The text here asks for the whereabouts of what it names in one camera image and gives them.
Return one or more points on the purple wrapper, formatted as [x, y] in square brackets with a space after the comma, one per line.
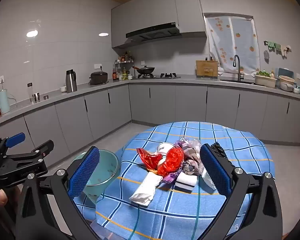
[171, 177]

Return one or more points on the blue plaid tablecloth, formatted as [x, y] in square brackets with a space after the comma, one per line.
[190, 217]

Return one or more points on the wooden knife block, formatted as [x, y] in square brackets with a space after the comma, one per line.
[206, 68]

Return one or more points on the hanging grey scrubber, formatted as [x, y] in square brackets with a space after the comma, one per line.
[266, 55]

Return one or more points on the grey kitchen base cabinets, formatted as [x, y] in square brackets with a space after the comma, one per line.
[190, 105]

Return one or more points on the small white cup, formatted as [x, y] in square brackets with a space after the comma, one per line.
[63, 89]

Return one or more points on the black range hood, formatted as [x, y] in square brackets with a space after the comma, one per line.
[152, 31]

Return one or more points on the black rice cooker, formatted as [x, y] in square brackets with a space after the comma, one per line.
[98, 78]

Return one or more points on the steel thermos jug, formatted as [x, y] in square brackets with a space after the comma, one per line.
[71, 81]

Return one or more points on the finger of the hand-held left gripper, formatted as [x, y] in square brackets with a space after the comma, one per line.
[15, 138]
[38, 151]

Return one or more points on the light blue electric kettle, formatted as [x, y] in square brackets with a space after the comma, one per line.
[3, 102]

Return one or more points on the white crumpled tissue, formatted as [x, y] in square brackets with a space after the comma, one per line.
[146, 190]

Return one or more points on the red plastic bag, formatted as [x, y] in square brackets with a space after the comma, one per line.
[172, 160]

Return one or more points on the black wok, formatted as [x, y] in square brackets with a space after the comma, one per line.
[145, 70]

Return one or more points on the black kitchen faucet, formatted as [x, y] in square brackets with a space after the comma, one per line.
[239, 70]

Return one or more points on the hanging dish cloths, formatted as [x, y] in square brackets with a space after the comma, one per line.
[277, 46]

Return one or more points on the plaid cloth rag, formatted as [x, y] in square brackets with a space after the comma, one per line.
[190, 165]

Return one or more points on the fruit print curtain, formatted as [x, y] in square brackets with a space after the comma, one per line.
[232, 42]

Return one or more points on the gas stove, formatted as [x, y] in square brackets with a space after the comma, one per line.
[168, 76]

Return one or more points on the orange-red foil wrapper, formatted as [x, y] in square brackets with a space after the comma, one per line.
[146, 156]

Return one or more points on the white serrated-edge wrapper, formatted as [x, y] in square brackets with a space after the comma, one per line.
[208, 180]

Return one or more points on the clear plastic bag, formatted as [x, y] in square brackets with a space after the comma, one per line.
[196, 146]

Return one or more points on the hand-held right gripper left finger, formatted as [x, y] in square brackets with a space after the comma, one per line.
[83, 173]

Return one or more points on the glass bottle with black lid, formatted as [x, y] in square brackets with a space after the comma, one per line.
[30, 91]

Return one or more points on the basin with green vegetables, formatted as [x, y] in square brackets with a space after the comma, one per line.
[265, 80]

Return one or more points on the steel cup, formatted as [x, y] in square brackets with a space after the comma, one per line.
[36, 97]

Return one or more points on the white paper cup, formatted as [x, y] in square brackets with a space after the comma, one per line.
[165, 146]

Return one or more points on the dark sauce bottle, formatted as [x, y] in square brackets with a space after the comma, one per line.
[114, 75]

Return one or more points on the stack of bowls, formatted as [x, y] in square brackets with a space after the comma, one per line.
[287, 83]

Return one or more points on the light teal trash bin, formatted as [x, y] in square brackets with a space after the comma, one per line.
[105, 170]

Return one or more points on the corner spice rack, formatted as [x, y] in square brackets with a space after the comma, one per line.
[125, 65]

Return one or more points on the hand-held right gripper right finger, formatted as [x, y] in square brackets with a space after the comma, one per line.
[215, 171]

